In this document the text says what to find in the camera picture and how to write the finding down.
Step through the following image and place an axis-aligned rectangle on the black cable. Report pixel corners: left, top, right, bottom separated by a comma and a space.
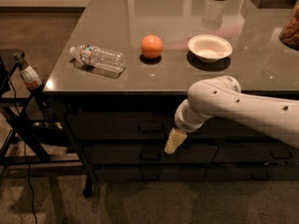
7, 75, 39, 224

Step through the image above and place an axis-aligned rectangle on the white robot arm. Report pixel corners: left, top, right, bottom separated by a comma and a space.
164, 76, 299, 154

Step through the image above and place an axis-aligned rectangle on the clear plastic water bottle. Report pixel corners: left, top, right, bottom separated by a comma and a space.
69, 45, 126, 73

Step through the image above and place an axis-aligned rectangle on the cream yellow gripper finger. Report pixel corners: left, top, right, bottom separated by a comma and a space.
164, 128, 187, 154

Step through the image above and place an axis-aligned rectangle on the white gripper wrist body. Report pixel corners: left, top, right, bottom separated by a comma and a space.
175, 99, 211, 133

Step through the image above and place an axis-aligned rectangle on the black side stand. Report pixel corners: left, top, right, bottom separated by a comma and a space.
0, 49, 82, 185

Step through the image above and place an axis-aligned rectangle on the orange fruit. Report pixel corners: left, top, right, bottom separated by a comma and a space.
140, 35, 164, 59

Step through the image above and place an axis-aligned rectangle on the glass soda bottle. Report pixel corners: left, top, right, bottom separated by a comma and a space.
13, 52, 53, 119

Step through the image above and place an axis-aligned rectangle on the dark counter cabinet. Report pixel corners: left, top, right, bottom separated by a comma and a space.
45, 0, 298, 183

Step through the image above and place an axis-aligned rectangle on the white paper bowl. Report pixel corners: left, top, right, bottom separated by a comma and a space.
188, 35, 233, 63

